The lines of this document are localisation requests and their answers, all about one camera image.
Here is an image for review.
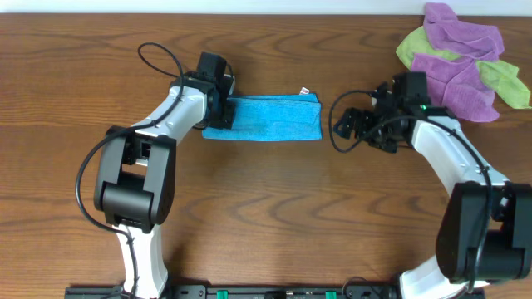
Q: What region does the blue microfiber cloth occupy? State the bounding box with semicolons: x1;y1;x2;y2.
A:
202;93;323;142

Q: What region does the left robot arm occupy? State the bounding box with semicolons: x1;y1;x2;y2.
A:
94;52;235;298

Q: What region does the purple microfiber cloth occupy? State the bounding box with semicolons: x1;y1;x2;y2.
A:
411;2;505;122

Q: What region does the green microfiber cloth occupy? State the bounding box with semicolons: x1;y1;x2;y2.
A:
396;27;531;109

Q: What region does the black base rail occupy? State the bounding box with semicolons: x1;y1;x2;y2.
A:
64;284;486;299

